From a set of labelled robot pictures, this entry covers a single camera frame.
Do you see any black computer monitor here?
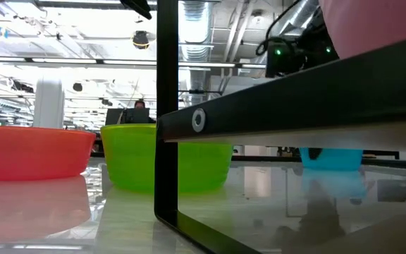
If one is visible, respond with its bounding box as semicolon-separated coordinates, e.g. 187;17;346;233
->
104;107;151;126

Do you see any small orange translucent bowl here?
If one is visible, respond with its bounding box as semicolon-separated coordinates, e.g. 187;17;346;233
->
0;126;97;182

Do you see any large light pink bowl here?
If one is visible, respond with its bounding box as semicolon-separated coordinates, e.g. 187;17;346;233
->
318;0;406;60

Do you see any black round ceiling fixture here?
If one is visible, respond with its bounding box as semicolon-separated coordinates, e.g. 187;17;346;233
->
132;30;150;49

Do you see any white glossy table mat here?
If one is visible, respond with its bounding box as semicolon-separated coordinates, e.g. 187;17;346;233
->
0;157;406;254

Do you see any small cyan translucent bowl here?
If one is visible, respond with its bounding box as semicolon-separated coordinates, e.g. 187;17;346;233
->
298;147;364;172

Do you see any silver ventilation duct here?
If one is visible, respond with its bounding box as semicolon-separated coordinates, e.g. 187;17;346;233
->
180;0;213;103

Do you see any wooden board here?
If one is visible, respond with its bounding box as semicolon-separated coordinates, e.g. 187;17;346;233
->
154;0;406;254

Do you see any person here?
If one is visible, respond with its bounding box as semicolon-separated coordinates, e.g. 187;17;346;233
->
134;99;156;124

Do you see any white rounded column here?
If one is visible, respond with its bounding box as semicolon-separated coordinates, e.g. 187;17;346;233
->
32;78;66;128

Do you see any small green translucent bowl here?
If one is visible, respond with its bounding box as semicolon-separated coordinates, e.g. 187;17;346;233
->
100;123;234;193

